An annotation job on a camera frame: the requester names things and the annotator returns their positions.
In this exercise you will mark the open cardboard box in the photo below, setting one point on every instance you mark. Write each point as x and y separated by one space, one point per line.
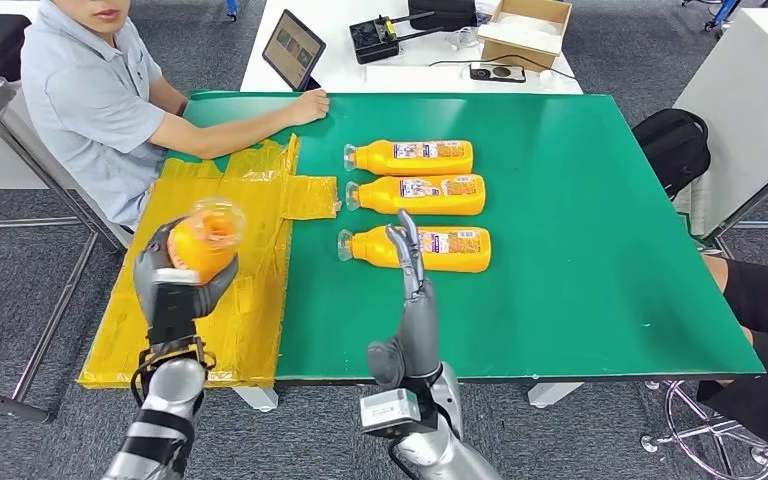
523 40

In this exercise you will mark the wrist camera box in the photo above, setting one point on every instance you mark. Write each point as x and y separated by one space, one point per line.
175 311
390 409

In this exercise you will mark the yellow taped cardboard mat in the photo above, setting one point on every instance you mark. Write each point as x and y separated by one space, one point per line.
251 199

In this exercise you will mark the flat black device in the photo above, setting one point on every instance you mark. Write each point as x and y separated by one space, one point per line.
498 72

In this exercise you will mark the chrome stool base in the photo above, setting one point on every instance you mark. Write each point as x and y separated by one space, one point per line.
650 444

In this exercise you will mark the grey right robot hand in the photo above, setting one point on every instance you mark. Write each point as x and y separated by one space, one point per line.
420 331

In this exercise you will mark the white side table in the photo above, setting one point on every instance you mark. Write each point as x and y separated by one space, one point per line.
742 99

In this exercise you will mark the black tablet on stand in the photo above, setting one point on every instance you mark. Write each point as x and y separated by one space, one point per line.
291 50

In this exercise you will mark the blue frame leg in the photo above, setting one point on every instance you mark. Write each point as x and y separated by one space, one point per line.
232 10
718 14

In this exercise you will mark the white table foot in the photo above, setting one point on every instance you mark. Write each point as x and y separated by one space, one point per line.
553 394
258 399

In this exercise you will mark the black backpack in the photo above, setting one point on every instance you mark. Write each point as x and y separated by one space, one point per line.
672 152

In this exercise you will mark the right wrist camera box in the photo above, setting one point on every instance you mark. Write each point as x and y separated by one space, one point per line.
390 409

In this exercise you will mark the black case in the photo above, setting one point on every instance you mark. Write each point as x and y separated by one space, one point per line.
440 14

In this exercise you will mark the black controller with antennas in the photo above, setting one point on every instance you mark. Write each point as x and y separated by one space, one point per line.
372 41

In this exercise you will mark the clear plastic wrap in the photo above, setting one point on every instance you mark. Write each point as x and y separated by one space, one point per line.
463 38

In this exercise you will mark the orange detergent bottle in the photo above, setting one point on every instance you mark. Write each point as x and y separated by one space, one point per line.
417 205
371 255
208 245
410 167

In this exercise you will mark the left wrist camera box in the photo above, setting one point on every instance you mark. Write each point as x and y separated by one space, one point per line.
175 311

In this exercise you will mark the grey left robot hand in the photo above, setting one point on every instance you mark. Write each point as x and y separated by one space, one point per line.
144 278

